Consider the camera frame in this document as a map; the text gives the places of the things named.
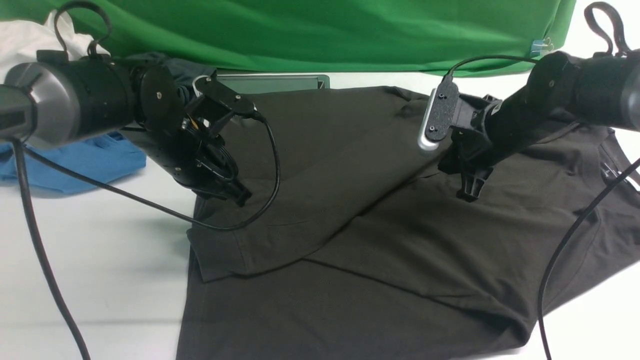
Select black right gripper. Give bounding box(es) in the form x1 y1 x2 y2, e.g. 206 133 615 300
438 94 502 203

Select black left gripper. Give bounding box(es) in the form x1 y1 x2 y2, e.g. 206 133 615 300
147 97 253 207

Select dark gray long-sleeve top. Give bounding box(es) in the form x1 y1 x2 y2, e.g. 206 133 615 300
176 86 630 360

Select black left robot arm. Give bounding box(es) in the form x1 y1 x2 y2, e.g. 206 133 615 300
1 50 255 207

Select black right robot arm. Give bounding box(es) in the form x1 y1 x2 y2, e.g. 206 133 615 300
423 50 639 203

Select metal table slot plate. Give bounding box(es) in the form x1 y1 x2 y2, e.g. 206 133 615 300
217 74 330 95

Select dark teal crumpled garment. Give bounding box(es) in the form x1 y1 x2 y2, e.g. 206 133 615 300
125 52 217 96

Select blue crumpled garment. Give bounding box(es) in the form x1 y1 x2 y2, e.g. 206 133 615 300
25 132 147 195

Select blue binder clip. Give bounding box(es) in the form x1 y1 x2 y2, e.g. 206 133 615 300
529 38 555 59

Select green backdrop cloth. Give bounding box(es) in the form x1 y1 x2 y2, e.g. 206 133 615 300
0 0 577 78

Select white crumpled garment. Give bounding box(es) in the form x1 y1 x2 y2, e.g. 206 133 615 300
0 0 113 84

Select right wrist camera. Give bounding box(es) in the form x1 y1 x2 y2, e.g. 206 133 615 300
417 75 460 154

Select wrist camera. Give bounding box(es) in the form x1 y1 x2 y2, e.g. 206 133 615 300
417 75 460 154
190 76 258 119

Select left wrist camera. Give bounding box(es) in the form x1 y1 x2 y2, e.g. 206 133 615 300
190 76 258 119

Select black right camera cable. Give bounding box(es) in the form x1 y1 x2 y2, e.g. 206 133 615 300
442 55 640 360

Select black camera cable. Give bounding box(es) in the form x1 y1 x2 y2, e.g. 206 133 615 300
12 112 281 360
442 55 640 360

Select black left camera cable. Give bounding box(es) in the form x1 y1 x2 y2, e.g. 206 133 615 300
12 112 281 360

